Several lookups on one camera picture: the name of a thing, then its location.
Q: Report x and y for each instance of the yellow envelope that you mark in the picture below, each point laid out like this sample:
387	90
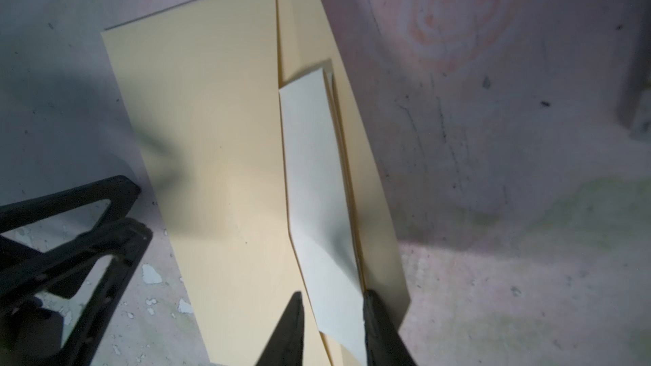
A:
201	84

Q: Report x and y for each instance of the cream letter paper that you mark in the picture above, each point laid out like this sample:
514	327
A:
318	212

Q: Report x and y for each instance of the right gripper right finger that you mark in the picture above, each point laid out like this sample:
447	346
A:
384	346

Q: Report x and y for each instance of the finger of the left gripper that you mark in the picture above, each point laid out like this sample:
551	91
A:
32	334
120	192

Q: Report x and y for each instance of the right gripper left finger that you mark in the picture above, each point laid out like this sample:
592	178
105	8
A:
285	347

